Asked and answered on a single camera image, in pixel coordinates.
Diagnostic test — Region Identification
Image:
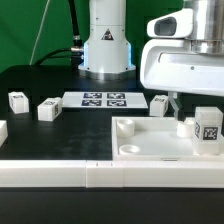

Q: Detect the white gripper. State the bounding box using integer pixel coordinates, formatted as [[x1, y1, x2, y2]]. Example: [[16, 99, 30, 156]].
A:
[[140, 8, 224, 121]]

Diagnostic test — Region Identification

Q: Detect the white square tabletop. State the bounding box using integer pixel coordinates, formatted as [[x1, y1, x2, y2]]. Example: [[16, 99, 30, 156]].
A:
[[111, 117, 224, 162]]

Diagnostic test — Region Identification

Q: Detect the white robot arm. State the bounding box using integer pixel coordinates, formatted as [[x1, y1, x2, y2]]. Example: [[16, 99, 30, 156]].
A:
[[79, 0, 224, 97]]

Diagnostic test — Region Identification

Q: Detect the white sheet with tags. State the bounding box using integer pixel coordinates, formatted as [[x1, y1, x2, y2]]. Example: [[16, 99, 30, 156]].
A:
[[63, 92, 148, 109]]

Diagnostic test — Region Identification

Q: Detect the white left fence piece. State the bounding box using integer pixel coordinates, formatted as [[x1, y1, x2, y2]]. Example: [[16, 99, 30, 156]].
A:
[[0, 120, 8, 147]]

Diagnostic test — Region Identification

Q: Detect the black cable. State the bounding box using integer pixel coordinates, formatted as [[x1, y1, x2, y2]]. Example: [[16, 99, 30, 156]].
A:
[[33, 0, 85, 66]]

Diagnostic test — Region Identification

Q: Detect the white thin cable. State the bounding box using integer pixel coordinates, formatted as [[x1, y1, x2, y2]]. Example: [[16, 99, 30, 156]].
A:
[[29, 0, 52, 66]]

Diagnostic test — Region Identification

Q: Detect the white front fence rail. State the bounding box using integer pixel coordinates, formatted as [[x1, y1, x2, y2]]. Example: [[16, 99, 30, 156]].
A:
[[0, 160, 224, 188]]

